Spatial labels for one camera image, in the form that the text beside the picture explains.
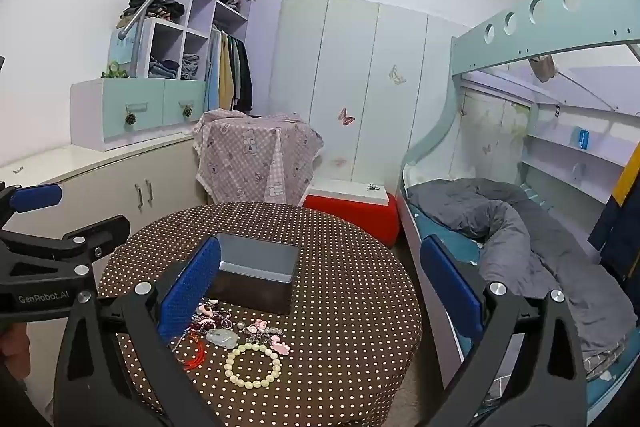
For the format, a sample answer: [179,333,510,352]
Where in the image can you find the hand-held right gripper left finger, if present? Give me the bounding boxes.
[52,236,224,427]

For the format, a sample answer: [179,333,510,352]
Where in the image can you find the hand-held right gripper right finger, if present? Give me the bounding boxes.
[419,234,588,427]

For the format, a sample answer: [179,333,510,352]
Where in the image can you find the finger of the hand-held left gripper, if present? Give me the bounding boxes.
[0,182,64,228]
[0,215,132,279]

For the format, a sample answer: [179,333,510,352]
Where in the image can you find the dark bead bracelet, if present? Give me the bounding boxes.
[192,311,235,333]

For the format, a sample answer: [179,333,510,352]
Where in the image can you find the green jade pendant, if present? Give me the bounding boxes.
[206,328,242,349]

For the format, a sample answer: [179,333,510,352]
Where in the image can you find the red cord necklace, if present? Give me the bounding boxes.
[172,332,209,373]

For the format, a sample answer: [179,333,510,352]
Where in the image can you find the grey metal box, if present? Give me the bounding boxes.
[206,232,301,316]

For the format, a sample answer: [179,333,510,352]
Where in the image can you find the cream bead bracelet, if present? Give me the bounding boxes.
[224,342,279,389]

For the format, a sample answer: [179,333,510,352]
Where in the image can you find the person's left hand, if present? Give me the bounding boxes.
[0,322,32,380]

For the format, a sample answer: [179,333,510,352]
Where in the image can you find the blue bedsheet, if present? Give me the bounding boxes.
[414,214,483,353]

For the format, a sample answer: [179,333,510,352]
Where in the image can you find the white low cabinet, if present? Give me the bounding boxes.
[0,134,211,388]

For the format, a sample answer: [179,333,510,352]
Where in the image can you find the grey duvet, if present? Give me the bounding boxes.
[407,179,638,358]

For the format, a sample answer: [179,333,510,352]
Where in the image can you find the brown polka dot tablecloth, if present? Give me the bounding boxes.
[97,202,424,427]

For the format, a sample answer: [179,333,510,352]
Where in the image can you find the teal drawer cabinet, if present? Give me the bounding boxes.
[70,77,208,152]

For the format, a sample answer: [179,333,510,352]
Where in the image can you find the red storage box white lid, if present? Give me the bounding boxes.
[302,178,401,249]

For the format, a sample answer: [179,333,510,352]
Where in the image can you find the pink checked cloth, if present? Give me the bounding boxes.
[192,109,326,208]

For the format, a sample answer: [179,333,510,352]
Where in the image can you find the light blue box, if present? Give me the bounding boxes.
[108,27,139,78]

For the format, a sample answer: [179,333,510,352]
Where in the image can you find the folded dark jeans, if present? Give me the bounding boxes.
[148,59,180,80]

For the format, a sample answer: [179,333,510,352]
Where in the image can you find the yellow navy jacket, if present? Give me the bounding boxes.
[587,157,640,293]

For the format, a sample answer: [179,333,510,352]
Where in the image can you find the folded light denim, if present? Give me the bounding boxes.
[181,53,201,82]

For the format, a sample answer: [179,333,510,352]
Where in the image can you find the light blue hanging garment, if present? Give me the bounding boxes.
[206,31,221,112]

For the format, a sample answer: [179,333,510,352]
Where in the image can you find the grey hanging garment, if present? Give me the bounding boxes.
[230,37,242,108]

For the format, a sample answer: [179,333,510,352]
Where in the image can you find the black hanging garment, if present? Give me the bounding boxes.
[236,38,254,113]

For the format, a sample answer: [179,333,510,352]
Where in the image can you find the pile of dark clothes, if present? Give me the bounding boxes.
[117,0,186,30]

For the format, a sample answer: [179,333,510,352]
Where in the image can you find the hanging beige pouch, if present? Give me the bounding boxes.
[530,55,559,83]

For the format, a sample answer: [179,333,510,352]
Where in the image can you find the white wardrobe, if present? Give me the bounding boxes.
[272,0,473,188]

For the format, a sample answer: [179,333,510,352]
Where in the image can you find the purple stair shelf cabinet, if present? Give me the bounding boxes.
[137,0,284,115]

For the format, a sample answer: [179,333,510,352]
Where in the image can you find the teal bunk bed frame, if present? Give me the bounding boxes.
[397,0,640,427]

